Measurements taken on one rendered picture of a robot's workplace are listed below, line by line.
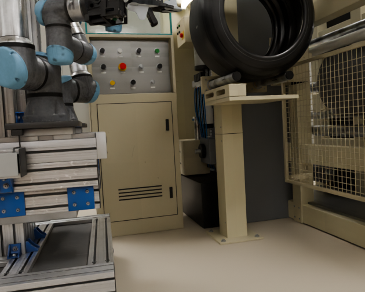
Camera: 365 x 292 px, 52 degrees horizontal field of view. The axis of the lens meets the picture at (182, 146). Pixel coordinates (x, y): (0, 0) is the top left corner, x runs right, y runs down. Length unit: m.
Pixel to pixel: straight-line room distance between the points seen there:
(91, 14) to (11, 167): 0.51
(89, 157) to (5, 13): 0.51
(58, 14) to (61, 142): 0.41
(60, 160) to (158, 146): 1.18
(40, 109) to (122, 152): 1.13
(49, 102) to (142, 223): 1.34
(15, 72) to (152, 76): 1.39
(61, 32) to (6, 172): 0.44
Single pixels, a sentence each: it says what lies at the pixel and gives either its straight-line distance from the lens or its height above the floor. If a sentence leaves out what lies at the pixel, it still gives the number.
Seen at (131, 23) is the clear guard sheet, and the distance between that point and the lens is 2.49.
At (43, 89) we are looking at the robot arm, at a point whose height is 0.83.
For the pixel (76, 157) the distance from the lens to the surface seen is 1.30.
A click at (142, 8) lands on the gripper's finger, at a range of 1.18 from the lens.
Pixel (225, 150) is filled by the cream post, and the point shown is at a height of 0.52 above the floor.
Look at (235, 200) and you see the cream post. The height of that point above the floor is 0.23.
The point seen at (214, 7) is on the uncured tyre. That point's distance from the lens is 1.78.
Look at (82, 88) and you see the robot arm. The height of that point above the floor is 0.89.
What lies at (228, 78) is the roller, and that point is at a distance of 1.83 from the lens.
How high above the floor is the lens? 0.68
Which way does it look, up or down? 3 degrees down
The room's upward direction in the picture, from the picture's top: 3 degrees counter-clockwise
